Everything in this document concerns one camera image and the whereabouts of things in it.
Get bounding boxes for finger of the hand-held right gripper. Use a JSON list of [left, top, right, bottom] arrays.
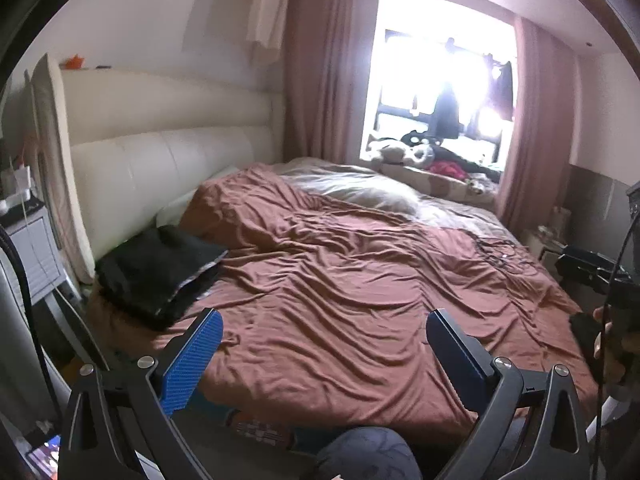
[[562, 244, 615, 267], [556, 256, 632, 294]]

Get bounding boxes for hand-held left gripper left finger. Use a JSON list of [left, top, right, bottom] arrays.
[[57, 307, 223, 480]]

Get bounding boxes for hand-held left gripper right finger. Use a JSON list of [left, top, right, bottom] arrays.
[[426, 308, 586, 480]]

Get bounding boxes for black pants with floral lining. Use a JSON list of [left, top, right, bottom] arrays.
[[95, 224, 229, 313]]

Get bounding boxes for person's leg in grey pants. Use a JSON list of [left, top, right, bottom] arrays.
[[314, 426, 422, 480]]

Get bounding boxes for person's right hand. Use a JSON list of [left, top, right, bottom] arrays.
[[592, 306, 623, 386]]

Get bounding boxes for cream nightstand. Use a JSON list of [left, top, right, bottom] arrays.
[[521, 227, 572, 282]]

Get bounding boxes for bottles on nightstand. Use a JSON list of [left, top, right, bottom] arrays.
[[536, 206, 572, 242]]

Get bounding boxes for brown duvet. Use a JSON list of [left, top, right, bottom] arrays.
[[89, 164, 603, 442]]

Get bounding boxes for grey bed sheet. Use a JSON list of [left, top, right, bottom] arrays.
[[414, 194, 507, 232]]

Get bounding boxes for pink curtain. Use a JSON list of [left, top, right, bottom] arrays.
[[497, 16, 582, 234], [282, 0, 382, 167]]

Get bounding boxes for black cloth pile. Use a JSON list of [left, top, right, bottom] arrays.
[[439, 146, 502, 172]]

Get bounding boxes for red cloth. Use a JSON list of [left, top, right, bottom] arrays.
[[429, 160, 469, 181]]

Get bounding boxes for phone with lit screen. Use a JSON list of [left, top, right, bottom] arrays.
[[24, 434, 64, 480]]

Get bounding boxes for cream padded headboard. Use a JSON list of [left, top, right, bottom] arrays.
[[60, 66, 282, 286]]

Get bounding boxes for grey louvered cabinet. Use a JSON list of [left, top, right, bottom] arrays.
[[0, 199, 67, 302]]

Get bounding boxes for black and white plush toy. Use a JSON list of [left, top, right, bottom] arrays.
[[400, 129, 442, 169]]

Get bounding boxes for dark hanging dress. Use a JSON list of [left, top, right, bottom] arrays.
[[431, 86, 462, 139]]

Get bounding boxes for grey pillow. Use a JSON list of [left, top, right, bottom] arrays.
[[279, 157, 422, 217]]

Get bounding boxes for beige plush toy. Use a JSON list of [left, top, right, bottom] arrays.
[[367, 141, 407, 164]]

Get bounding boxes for beige patterned board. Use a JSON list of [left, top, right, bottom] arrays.
[[24, 54, 97, 282]]

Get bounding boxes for window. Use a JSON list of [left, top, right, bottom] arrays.
[[359, 0, 519, 167]]

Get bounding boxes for cream hanging cloth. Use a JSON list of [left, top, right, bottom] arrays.
[[244, 0, 292, 64]]

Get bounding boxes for tangle of black cables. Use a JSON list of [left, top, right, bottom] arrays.
[[474, 239, 537, 274]]

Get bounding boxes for black braided cable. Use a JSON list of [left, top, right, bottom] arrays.
[[0, 224, 62, 413]]

